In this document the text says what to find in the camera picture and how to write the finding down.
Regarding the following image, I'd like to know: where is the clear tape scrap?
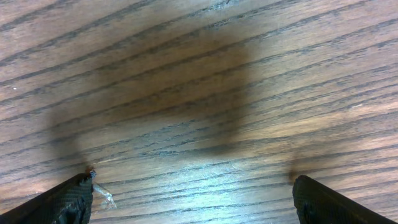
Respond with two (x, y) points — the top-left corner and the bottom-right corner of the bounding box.
(93, 183), (117, 210)

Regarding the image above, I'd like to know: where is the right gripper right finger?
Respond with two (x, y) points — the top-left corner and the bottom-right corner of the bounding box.
(292, 175), (397, 224)

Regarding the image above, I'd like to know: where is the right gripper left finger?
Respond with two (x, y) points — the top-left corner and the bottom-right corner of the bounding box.
(1, 170), (96, 224)

